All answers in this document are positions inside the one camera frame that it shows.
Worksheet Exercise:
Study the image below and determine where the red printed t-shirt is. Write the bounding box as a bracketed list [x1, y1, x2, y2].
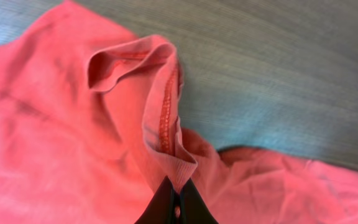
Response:
[0, 1, 358, 223]

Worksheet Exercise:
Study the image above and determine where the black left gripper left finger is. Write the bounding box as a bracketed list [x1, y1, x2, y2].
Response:
[135, 177, 175, 224]

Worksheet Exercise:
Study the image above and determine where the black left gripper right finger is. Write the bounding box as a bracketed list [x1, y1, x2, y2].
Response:
[178, 179, 218, 224]

